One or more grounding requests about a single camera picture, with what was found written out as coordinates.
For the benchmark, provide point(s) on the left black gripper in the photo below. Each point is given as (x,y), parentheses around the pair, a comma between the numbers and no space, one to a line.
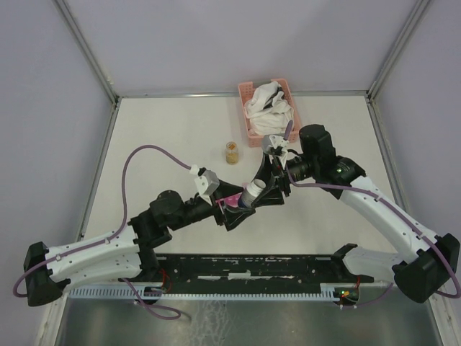
(233,216)

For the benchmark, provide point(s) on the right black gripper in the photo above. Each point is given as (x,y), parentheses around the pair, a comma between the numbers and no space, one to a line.
(274,196)

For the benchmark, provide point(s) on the pink pill organizer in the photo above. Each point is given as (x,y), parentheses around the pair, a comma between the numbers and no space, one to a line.
(231,201)

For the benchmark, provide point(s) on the white vitamin bottle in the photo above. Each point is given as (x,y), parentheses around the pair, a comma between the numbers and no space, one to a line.
(251,192)

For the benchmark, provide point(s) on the pink plastic basket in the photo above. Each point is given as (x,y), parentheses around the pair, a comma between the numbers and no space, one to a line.
(246,90)

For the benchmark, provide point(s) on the amber pill bottle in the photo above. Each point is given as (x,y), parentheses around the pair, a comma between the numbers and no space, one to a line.
(231,153)

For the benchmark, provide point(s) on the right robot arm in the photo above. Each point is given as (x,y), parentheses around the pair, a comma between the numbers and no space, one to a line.
(424,263)

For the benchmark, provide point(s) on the white cloth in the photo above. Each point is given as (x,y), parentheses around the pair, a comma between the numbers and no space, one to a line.
(268,111)

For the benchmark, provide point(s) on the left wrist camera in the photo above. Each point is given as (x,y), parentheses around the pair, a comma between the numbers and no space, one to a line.
(206,182)

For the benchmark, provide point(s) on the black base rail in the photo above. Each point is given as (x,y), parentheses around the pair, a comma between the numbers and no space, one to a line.
(229,274)

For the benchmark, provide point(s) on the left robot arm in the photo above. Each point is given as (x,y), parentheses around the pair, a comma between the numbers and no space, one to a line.
(128,253)

